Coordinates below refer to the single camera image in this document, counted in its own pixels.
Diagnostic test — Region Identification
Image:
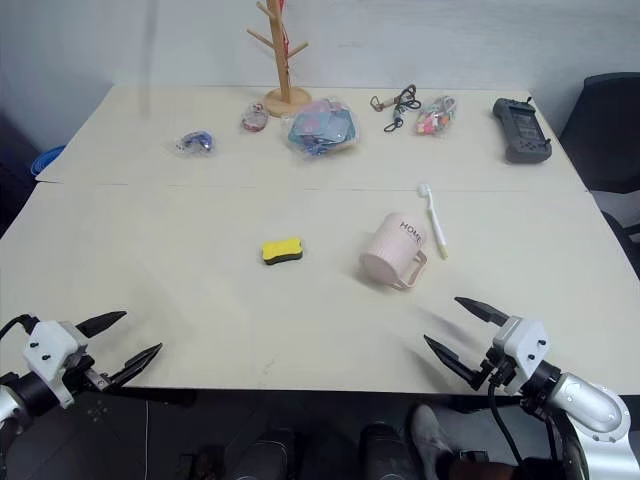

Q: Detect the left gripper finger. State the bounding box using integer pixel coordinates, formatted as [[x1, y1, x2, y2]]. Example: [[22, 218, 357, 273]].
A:
[[106, 342, 164, 388], [74, 310, 128, 339]]

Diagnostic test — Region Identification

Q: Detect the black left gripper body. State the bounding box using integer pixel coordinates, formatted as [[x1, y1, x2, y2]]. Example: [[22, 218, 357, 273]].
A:
[[63, 345, 114, 397]]

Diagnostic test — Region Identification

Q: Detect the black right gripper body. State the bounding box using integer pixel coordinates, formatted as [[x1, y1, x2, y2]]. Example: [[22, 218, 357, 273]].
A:
[[478, 347, 522, 397]]

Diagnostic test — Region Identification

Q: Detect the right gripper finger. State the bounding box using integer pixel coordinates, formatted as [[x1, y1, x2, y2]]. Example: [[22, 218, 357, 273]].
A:
[[423, 334, 484, 392], [453, 296, 510, 330]]

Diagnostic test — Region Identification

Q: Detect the grey sock foot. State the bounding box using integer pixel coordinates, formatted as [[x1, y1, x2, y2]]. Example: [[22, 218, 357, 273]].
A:
[[410, 403, 455, 480]]

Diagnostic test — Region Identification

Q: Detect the white toothbrush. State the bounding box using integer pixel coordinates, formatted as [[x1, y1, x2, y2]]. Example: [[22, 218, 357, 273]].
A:
[[417, 182, 450, 261]]

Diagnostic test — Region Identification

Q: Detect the pink HOME cup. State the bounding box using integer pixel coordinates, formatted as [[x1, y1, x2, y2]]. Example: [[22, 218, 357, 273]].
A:
[[358, 211, 430, 292]]

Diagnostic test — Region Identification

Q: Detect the dark rounded shape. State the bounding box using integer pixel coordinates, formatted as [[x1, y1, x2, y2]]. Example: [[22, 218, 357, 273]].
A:
[[358, 422, 426, 480], [232, 426, 302, 480]]

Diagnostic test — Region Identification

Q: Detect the blue basin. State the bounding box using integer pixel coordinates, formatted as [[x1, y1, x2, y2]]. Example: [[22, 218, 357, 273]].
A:
[[30, 144, 69, 178]]

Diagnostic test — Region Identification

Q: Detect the black handheld controller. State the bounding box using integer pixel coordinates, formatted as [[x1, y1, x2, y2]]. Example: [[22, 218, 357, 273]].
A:
[[491, 94, 554, 166]]

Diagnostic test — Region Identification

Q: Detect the yellow black sponge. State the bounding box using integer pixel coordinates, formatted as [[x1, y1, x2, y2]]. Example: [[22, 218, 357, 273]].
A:
[[259, 238, 305, 267]]

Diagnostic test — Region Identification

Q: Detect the bag of colourful small items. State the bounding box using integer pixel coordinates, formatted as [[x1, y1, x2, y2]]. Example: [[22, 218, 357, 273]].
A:
[[412, 95, 460, 139]]

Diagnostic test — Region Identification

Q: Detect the plastic bag with blue item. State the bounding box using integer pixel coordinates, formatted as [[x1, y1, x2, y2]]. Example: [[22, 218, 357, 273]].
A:
[[174, 130, 218, 158]]

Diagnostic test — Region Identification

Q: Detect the black office chair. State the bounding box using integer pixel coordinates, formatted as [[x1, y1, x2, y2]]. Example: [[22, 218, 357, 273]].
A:
[[556, 72, 640, 194]]

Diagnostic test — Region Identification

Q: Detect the large bag of blue cloths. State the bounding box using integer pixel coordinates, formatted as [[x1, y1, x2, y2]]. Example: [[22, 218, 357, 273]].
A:
[[280, 96, 363, 163]]

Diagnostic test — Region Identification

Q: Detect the plastic bag with red item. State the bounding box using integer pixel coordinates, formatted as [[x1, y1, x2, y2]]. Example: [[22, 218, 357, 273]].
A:
[[240, 100, 269, 134]]

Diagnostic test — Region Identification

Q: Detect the wooden branch rack stand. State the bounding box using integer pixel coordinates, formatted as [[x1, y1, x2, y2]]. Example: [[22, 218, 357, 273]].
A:
[[246, 0, 312, 118]]

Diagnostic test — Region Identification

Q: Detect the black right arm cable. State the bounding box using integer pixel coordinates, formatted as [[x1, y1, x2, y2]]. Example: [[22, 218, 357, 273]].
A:
[[487, 379, 532, 471]]

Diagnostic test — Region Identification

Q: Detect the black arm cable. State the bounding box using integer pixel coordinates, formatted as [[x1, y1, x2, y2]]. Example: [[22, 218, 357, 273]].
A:
[[487, 379, 532, 471], [0, 313, 40, 342]]

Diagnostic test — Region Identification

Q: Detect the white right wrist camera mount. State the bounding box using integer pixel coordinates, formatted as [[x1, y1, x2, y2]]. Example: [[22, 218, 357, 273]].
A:
[[492, 316, 552, 382]]

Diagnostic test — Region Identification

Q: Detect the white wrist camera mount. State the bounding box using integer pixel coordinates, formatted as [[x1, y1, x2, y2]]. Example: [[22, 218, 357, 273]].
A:
[[22, 321, 89, 409], [492, 316, 552, 382]]

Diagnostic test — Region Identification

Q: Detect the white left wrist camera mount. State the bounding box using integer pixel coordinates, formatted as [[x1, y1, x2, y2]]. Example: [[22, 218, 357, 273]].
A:
[[22, 321, 89, 409]]

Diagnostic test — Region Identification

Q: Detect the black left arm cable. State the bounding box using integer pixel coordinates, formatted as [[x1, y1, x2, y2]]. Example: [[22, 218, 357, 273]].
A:
[[0, 313, 40, 342]]

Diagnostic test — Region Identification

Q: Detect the brown carabiner key ring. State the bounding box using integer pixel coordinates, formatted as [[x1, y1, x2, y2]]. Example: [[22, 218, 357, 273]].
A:
[[369, 94, 400, 115]]

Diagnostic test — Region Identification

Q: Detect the red string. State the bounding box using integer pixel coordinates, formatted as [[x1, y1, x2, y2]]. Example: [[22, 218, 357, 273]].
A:
[[278, 0, 294, 74]]

